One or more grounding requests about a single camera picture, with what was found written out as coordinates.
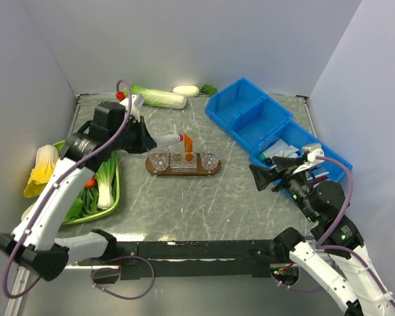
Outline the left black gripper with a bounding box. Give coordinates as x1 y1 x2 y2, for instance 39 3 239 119
109 116 157 154

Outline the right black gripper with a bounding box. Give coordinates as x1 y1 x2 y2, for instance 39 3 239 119
248 155 317 220

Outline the clear plastic cup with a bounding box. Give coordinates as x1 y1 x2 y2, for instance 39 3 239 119
199 142 220 171
148 149 170 171

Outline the clear acrylic toothbrush holder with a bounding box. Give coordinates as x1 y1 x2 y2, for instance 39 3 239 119
170 152 198 173

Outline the orange toothpaste tube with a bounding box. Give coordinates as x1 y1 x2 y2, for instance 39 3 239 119
184 134 193 161

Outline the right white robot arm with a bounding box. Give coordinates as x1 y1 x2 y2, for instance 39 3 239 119
249 154 395 315

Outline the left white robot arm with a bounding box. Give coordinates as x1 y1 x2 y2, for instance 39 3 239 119
0 99 157 281

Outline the white toothpaste tube black cap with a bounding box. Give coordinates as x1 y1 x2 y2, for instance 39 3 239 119
265 158 274 165

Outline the white toothpaste tube green cap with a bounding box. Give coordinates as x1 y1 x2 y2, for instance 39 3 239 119
257 139 288 161

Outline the large white toothpaste tube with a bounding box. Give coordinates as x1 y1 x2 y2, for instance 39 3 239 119
273 145 299 158

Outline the brown oval wooden tray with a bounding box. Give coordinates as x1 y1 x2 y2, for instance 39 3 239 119
145 153 221 176

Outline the red toothbrush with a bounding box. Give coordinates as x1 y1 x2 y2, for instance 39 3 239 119
309 176 328 185

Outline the white toothbrush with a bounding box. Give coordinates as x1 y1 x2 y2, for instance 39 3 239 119
313 169 329 178

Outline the blue compartment bin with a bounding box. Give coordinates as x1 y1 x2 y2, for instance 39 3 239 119
205 77 352 169

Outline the green napa cabbage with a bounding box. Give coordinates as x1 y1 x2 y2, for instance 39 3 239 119
130 85 187 109

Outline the bok choy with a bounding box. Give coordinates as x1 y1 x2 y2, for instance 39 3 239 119
95 153 117 210

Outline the white radish with leaves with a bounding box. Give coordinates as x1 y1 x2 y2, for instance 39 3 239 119
172 84 218 97

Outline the orange carrot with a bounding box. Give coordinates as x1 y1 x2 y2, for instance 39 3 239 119
85 177 96 188

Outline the green plastic basket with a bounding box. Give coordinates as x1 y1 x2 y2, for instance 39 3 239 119
63 152 120 225

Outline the yellow white cabbage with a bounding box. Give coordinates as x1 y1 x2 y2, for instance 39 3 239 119
23 145 59 198

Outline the pale green cabbage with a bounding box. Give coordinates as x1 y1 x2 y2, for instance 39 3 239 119
21 204 34 221

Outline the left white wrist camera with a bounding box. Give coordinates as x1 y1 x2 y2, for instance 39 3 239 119
115 92 144 121

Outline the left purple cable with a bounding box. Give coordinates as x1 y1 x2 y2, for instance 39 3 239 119
2 79 155 300

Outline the purple cable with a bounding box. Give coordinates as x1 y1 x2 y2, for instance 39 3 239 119
2 79 155 300
271 154 395 316

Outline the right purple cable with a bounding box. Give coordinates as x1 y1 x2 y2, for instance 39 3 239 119
271 154 395 316

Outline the black base frame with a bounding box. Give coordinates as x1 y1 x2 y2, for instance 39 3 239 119
77 240 290 280

